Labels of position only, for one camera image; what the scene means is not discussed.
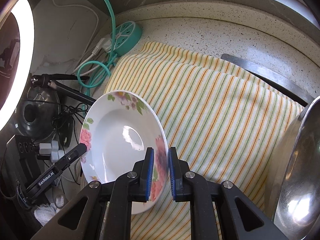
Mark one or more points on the black power strip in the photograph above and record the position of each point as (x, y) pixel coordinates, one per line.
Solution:
(22, 147)

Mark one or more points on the white crumpled cloth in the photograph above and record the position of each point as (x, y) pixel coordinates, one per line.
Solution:
(47, 210)

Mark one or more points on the white plug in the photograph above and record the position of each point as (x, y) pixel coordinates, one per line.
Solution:
(101, 46)

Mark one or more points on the black tripod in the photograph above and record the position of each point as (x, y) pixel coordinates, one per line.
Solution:
(60, 87)

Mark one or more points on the large steel bowl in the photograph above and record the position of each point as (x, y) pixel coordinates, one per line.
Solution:
(300, 180)

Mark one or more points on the small floral plate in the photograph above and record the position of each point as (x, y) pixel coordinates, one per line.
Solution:
(117, 135)

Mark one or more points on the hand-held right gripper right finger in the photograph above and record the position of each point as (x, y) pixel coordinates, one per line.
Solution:
(172, 175)

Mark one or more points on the yellow striped cloth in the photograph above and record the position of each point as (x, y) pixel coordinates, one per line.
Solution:
(212, 117)

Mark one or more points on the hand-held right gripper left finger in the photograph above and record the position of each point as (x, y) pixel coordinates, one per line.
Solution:
(150, 175)

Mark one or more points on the grey plug adapter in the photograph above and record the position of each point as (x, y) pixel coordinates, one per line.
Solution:
(50, 150)

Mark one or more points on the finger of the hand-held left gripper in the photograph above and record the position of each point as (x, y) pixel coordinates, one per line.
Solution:
(62, 162)

